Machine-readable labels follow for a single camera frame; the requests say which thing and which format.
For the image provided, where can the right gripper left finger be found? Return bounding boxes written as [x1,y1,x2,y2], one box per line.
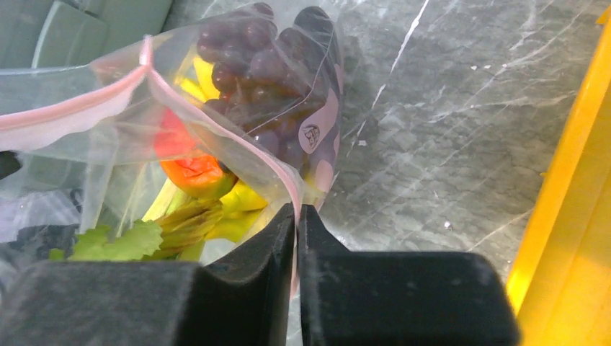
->
[1,205,295,345]

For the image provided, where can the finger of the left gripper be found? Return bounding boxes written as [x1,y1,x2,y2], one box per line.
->
[0,151,22,180]

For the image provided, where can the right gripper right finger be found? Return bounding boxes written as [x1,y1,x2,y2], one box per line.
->
[298,205,521,345]

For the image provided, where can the celery stalk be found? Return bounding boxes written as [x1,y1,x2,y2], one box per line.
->
[49,180,223,261]

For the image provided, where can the red mango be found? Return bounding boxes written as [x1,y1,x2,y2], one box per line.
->
[153,109,238,199]

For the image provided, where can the clear zip top bag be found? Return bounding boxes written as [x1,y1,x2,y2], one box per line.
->
[1,1,343,268]

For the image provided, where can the dark purple eggplant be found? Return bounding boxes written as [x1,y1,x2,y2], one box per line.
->
[286,5,343,159]

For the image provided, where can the purple grape bunch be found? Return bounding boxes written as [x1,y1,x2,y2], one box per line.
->
[197,2,334,171]

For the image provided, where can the clear plastic storage box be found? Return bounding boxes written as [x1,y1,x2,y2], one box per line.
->
[1,1,172,114]

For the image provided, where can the yellow plastic tray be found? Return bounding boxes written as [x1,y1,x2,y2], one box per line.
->
[507,11,610,345]

